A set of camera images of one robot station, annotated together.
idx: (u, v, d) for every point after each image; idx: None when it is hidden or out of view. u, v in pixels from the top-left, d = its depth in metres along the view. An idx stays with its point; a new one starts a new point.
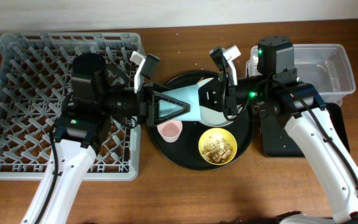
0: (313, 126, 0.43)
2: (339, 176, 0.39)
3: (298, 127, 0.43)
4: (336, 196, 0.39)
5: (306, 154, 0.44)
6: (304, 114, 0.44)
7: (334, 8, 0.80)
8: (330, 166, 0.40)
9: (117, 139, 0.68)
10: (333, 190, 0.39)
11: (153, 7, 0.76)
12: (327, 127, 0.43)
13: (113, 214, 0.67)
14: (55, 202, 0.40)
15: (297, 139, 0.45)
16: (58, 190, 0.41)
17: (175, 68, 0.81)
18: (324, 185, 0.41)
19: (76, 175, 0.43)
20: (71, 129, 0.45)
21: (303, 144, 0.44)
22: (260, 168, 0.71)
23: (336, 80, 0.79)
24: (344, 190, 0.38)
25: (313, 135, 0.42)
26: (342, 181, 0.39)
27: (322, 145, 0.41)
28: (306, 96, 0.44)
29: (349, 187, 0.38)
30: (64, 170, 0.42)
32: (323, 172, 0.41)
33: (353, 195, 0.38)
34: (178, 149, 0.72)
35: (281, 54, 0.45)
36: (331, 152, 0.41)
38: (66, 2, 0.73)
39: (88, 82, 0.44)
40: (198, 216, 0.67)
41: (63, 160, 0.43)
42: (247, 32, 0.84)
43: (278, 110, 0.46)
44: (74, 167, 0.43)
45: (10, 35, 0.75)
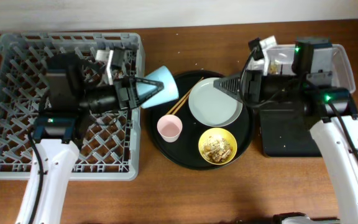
0: (340, 135, 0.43)
2: (357, 189, 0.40)
3: (327, 132, 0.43)
4: (350, 208, 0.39)
5: (327, 161, 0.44)
6: (334, 120, 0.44)
7: (334, 8, 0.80)
8: (350, 178, 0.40)
9: (117, 139, 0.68)
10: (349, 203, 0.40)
11: (153, 7, 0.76)
12: (355, 138, 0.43)
13: (113, 214, 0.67)
14: (46, 200, 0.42)
15: (321, 144, 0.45)
16: (46, 188, 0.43)
17: (175, 68, 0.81)
18: (339, 197, 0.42)
19: (61, 171, 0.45)
20: (50, 128, 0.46)
21: (326, 151, 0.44)
22: (260, 167, 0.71)
23: (336, 80, 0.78)
24: None
25: (339, 144, 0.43)
26: None
27: (346, 155, 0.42)
28: (340, 100, 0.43)
29: None
30: (49, 168, 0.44)
32: (342, 181, 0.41)
33: None
34: (178, 149, 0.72)
35: (319, 53, 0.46)
36: (353, 163, 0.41)
38: (66, 2, 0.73)
39: (62, 76, 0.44)
40: (198, 216, 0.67)
41: (46, 159, 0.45)
42: (247, 32, 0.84)
43: (307, 109, 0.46)
44: (58, 165, 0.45)
45: (10, 35, 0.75)
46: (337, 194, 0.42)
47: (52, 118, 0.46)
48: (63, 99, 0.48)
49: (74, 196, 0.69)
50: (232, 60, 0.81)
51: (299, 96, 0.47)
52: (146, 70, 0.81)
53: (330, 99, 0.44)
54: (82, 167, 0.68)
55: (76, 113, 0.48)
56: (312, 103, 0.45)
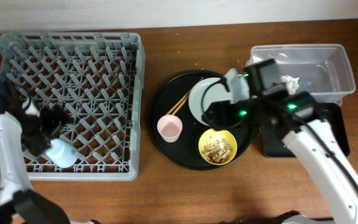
0: (314, 141, 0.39)
2: (345, 194, 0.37)
3: (300, 143, 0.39)
4: (343, 214, 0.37)
5: (309, 170, 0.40)
6: (303, 128, 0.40)
7: (333, 9, 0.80)
8: (335, 185, 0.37)
9: (117, 139, 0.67)
10: (341, 209, 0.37)
11: (153, 7, 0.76)
12: (329, 140, 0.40)
13: (113, 214, 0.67)
14: (5, 162, 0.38)
15: (298, 155, 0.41)
16: (2, 156, 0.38)
17: (174, 68, 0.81)
18: (330, 204, 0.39)
19: (9, 137, 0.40)
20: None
21: (304, 162, 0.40)
22: (260, 168, 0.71)
23: (336, 80, 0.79)
24: (351, 208, 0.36)
25: (315, 150, 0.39)
26: (348, 199, 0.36)
27: (325, 162, 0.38)
28: (302, 106, 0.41)
29: (356, 205, 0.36)
30: None
32: (327, 188, 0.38)
33: None
34: (178, 149, 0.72)
35: (266, 68, 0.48)
36: (335, 168, 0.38)
38: (65, 2, 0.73)
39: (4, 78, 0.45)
40: (197, 216, 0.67)
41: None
42: (247, 32, 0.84)
43: (276, 123, 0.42)
44: (4, 132, 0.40)
45: (10, 35, 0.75)
46: (329, 201, 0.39)
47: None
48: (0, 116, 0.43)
49: (74, 197, 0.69)
50: (232, 60, 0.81)
51: (264, 112, 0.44)
52: (146, 71, 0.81)
53: (294, 108, 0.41)
54: (82, 167, 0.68)
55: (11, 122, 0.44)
56: (279, 115, 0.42)
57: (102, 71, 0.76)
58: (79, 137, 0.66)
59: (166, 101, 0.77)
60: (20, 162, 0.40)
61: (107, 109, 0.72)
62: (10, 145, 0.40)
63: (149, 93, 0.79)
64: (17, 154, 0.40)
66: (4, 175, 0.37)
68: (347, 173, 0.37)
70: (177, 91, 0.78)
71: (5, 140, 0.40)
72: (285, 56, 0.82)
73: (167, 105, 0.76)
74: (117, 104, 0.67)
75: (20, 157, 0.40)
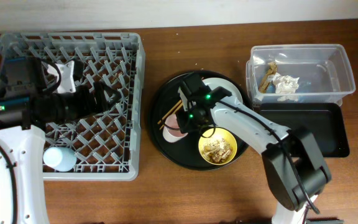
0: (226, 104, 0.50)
2: (252, 129, 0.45)
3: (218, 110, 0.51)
4: (258, 144, 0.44)
5: (232, 129, 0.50)
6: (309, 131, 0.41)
7: (333, 9, 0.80)
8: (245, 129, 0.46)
9: (117, 139, 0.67)
10: (255, 140, 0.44)
11: (153, 7, 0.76)
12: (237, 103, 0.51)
13: (113, 214, 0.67)
14: (23, 188, 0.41)
15: (221, 121, 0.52)
16: (20, 180, 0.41)
17: (175, 68, 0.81)
18: (253, 144, 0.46)
19: (30, 158, 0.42)
20: (3, 116, 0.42)
21: (227, 122, 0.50)
22: (260, 168, 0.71)
23: (336, 80, 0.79)
24: (258, 135, 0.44)
25: (227, 112, 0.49)
26: (254, 130, 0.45)
27: (234, 115, 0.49)
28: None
29: (261, 132, 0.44)
30: (18, 159, 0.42)
32: (245, 133, 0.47)
33: (265, 135, 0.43)
34: (178, 149, 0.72)
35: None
36: (241, 117, 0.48)
38: (65, 2, 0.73)
39: (23, 61, 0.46)
40: (197, 216, 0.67)
41: (10, 150, 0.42)
42: (247, 32, 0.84)
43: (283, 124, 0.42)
44: (25, 153, 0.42)
45: (10, 34, 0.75)
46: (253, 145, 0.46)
47: (2, 105, 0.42)
48: (22, 88, 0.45)
49: (74, 197, 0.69)
50: (232, 61, 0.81)
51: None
52: (146, 71, 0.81)
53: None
54: (82, 167, 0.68)
55: (33, 95, 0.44)
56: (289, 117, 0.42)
57: (102, 71, 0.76)
58: (79, 137, 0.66)
59: (166, 101, 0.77)
60: (38, 191, 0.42)
61: (107, 109, 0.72)
62: (30, 170, 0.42)
63: (148, 93, 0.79)
64: (37, 177, 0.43)
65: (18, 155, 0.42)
66: (22, 213, 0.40)
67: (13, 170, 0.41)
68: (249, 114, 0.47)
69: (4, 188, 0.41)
70: (177, 91, 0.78)
71: (26, 166, 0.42)
72: (285, 56, 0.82)
73: (167, 105, 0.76)
74: (117, 104, 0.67)
75: (40, 183, 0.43)
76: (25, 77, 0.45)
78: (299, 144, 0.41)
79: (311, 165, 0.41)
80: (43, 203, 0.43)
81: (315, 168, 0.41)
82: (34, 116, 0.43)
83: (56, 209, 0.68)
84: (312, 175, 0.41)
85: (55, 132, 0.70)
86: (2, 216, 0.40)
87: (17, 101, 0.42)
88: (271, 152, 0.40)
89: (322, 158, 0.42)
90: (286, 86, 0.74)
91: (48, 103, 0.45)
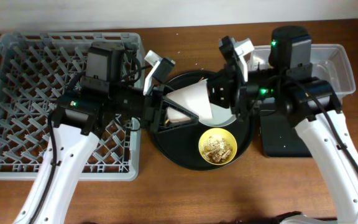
0: (327, 131, 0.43)
2: (346, 178, 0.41)
3: (312, 130, 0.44)
4: (347, 208, 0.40)
5: (314, 155, 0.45)
6: (318, 116, 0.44)
7: (333, 9, 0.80)
8: (340, 173, 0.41)
9: (117, 139, 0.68)
10: (342, 197, 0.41)
11: (153, 7, 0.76)
12: (342, 132, 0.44)
13: (113, 214, 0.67)
14: (55, 189, 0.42)
15: (307, 141, 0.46)
16: (57, 180, 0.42)
17: (175, 68, 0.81)
18: (330, 188, 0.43)
19: (75, 163, 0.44)
20: (71, 111, 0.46)
21: (314, 148, 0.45)
22: (260, 168, 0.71)
23: (336, 80, 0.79)
24: (355, 202, 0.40)
25: (327, 140, 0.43)
26: (349, 184, 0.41)
27: (335, 152, 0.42)
28: (322, 94, 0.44)
29: None
30: (63, 159, 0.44)
32: (331, 173, 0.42)
33: None
34: (178, 149, 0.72)
35: (298, 45, 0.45)
36: (345, 161, 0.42)
38: (65, 2, 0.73)
39: (104, 57, 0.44)
40: (197, 216, 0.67)
41: (62, 148, 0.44)
42: (247, 32, 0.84)
43: (291, 109, 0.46)
44: (73, 157, 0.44)
45: (10, 34, 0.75)
46: (329, 186, 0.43)
47: (75, 101, 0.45)
48: (97, 84, 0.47)
49: (74, 197, 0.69)
50: None
51: (281, 95, 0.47)
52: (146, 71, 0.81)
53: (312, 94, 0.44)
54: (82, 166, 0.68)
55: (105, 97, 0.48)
56: (293, 101, 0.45)
57: None
58: None
59: None
60: (65, 199, 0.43)
61: None
62: (69, 175, 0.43)
63: None
64: (72, 183, 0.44)
65: (66, 154, 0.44)
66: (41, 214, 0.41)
67: (54, 169, 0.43)
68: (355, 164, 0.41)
69: (40, 183, 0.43)
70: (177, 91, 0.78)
71: (66, 170, 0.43)
72: None
73: None
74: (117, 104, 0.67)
75: (70, 190, 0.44)
76: (100, 73, 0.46)
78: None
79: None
80: (65, 211, 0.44)
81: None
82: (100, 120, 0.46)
83: None
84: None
85: None
86: (26, 206, 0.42)
87: (91, 104, 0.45)
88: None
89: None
90: None
91: (116, 101, 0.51)
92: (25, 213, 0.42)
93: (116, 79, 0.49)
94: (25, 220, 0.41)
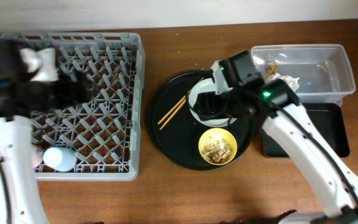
0: (291, 125, 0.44)
2: (318, 164, 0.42)
3: (277, 127, 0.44)
4: (326, 192, 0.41)
5: (286, 149, 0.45)
6: (279, 113, 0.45)
7: (334, 9, 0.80)
8: (311, 162, 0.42)
9: (117, 139, 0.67)
10: (319, 184, 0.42)
11: (154, 7, 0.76)
12: (304, 122, 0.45)
13: (113, 214, 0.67)
14: (12, 176, 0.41)
15: (276, 138, 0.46)
16: (9, 171, 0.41)
17: (175, 69, 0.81)
18: (308, 178, 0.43)
19: (17, 153, 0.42)
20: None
21: (283, 144, 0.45)
22: (260, 168, 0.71)
23: (336, 80, 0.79)
24: (332, 185, 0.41)
25: (293, 133, 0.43)
26: (323, 170, 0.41)
27: (302, 141, 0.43)
28: (279, 93, 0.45)
29: (337, 182, 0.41)
30: (3, 153, 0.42)
32: (303, 162, 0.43)
33: (341, 189, 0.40)
34: (178, 149, 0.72)
35: (239, 61, 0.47)
36: (314, 148, 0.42)
38: (66, 2, 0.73)
39: None
40: (197, 216, 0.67)
41: None
42: (247, 32, 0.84)
43: (253, 112, 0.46)
44: (12, 147, 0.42)
45: (10, 35, 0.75)
46: (306, 177, 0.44)
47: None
48: None
49: (74, 197, 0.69)
50: None
51: (240, 102, 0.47)
52: (146, 71, 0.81)
53: (269, 95, 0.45)
54: (82, 167, 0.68)
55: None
56: (256, 104, 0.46)
57: (102, 71, 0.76)
58: (79, 138, 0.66)
59: (166, 101, 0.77)
60: (28, 181, 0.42)
61: (107, 109, 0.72)
62: (19, 163, 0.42)
63: (148, 93, 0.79)
64: (27, 166, 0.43)
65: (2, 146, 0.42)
66: (14, 203, 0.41)
67: (1, 167, 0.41)
68: (322, 149, 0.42)
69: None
70: (176, 91, 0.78)
71: (15, 160, 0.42)
72: (285, 56, 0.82)
73: (167, 105, 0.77)
74: (117, 104, 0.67)
75: (30, 175, 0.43)
76: (2, 62, 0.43)
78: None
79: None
80: (33, 183, 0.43)
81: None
82: (58, 99, 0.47)
83: (56, 209, 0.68)
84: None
85: (55, 132, 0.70)
86: None
87: None
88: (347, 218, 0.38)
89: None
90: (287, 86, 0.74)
91: None
92: None
93: (25, 69, 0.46)
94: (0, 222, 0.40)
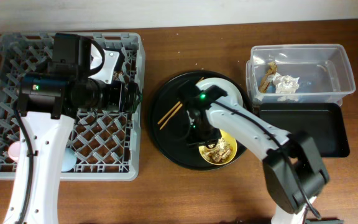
0: (222, 107, 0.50)
2: (244, 129, 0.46)
3: (214, 114, 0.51)
4: (257, 148, 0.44)
5: (229, 131, 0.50)
6: (212, 105, 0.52)
7: (334, 9, 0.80)
8: (240, 129, 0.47)
9: (117, 139, 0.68)
10: (251, 144, 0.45)
11: (153, 7, 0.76)
12: (232, 104, 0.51)
13: (113, 214, 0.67)
14: (39, 174, 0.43)
15: (220, 126, 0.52)
16: (37, 169, 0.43)
17: (174, 69, 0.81)
18: (247, 145, 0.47)
19: (51, 150, 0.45)
20: (36, 95, 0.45)
21: (224, 127, 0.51)
22: (260, 168, 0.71)
23: (336, 80, 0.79)
24: (257, 139, 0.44)
25: (224, 114, 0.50)
26: (250, 132, 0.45)
27: (230, 116, 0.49)
28: (212, 93, 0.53)
29: (260, 135, 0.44)
30: (38, 148, 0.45)
32: (238, 134, 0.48)
33: (264, 139, 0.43)
34: (178, 149, 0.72)
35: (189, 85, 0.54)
36: (240, 117, 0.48)
38: (65, 2, 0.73)
39: None
40: (197, 216, 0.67)
41: (35, 137, 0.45)
42: (247, 32, 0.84)
43: (199, 115, 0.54)
44: (49, 144, 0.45)
45: (10, 34, 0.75)
46: (247, 145, 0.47)
47: (37, 84, 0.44)
48: None
49: (74, 197, 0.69)
50: (232, 60, 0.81)
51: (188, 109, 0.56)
52: (146, 71, 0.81)
53: (204, 96, 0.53)
54: (82, 167, 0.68)
55: None
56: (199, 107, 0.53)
57: None
58: (79, 137, 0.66)
59: (166, 101, 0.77)
60: (53, 182, 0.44)
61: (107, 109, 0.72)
62: (50, 162, 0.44)
63: (148, 93, 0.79)
64: (56, 167, 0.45)
65: (41, 142, 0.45)
66: (31, 200, 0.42)
67: (33, 160, 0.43)
68: (247, 116, 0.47)
69: (23, 170, 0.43)
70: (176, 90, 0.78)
71: (46, 160, 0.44)
72: (286, 56, 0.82)
73: (167, 105, 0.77)
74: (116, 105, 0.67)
75: (55, 175, 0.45)
76: (68, 58, 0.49)
78: (299, 148, 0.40)
79: (312, 169, 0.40)
80: (56, 186, 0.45)
81: (315, 171, 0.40)
82: (105, 99, 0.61)
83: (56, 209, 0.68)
84: (313, 178, 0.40)
85: None
86: (13, 203, 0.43)
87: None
88: (272, 157, 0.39)
89: (321, 161, 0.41)
90: (287, 86, 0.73)
91: None
92: (13, 209, 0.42)
93: (85, 65, 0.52)
94: (13, 216, 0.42)
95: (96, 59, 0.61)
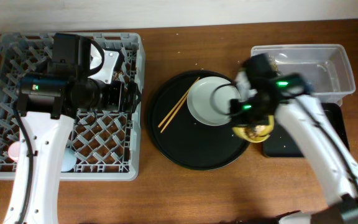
0: (301, 112, 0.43)
2: (326, 155, 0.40)
3: (289, 114, 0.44)
4: (329, 179, 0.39)
5: (288, 130, 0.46)
6: (291, 100, 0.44)
7: (334, 9, 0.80)
8: (321, 150, 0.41)
9: (117, 139, 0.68)
10: (316, 160, 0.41)
11: (153, 7, 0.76)
12: (317, 111, 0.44)
13: (113, 214, 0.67)
14: (39, 174, 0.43)
15: (279, 117, 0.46)
16: (37, 169, 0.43)
17: (174, 69, 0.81)
18: (312, 162, 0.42)
19: (50, 150, 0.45)
20: (36, 96, 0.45)
21: (288, 123, 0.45)
22: (260, 168, 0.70)
23: (336, 81, 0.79)
24: (335, 172, 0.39)
25: (304, 121, 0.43)
26: (332, 163, 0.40)
27: (312, 129, 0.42)
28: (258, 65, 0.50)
29: (340, 172, 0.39)
30: (38, 148, 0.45)
32: (312, 152, 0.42)
33: (344, 178, 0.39)
34: (178, 149, 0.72)
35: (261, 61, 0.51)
36: (321, 134, 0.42)
38: (65, 3, 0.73)
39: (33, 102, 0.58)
40: (197, 216, 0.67)
41: (35, 137, 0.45)
42: (246, 32, 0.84)
43: (267, 100, 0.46)
44: (49, 144, 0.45)
45: (10, 35, 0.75)
46: (307, 155, 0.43)
47: (36, 85, 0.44)
48: None
49: (74, 197, 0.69)
50: (232, 60, 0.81)
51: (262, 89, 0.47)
52: (147, 71, 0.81)
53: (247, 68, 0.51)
54: (82, 167, 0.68)
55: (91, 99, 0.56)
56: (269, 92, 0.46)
57: None
58: (79, 137, 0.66)
59: (166, 101, 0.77)
60: (53, 182, 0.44)
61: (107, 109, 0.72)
62: (50, 162, 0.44)
63: (148, 93, 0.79)
64: (56, 167, 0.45)
65: (41, 142, 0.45)
66: (31, 200, 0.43)
67: (33, 160, 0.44)
68: (307, 128, 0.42)
69: (23, 170, 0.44)
70: (176, 91, 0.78)
71: (46, 159, 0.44)
72: (285, 56, 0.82)
73: (168, 105, 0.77)
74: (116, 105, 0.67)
75: (55, 175, 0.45)
76: (68, 57, 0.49)
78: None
79: None
80: (56, 186, 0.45)
81: None
82: (105, 99, 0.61)
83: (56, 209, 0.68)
84: None
85: None
86: (13, 203, 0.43)
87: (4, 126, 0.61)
88: (345, 206, 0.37)
89: None
90: None
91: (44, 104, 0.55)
92: (13, 209, 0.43)
93: (84, 65, 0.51)
94: (13, 216, 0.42)
95: (95, 59, 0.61)
